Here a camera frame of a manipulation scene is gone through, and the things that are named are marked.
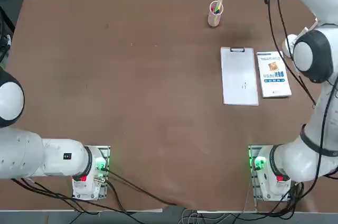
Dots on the yellow wooden ruler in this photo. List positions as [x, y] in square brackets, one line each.
[219, 1]

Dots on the pink transparent pen cup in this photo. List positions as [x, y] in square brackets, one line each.
[214, 20]

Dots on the white and blue book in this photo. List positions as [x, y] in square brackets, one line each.
[274, 81]

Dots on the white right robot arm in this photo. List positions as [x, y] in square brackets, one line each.
[311, 49]

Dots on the green marker pen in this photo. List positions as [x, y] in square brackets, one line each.
[218, 7]

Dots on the clipboard with white paper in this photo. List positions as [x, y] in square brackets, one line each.
[237, 76]

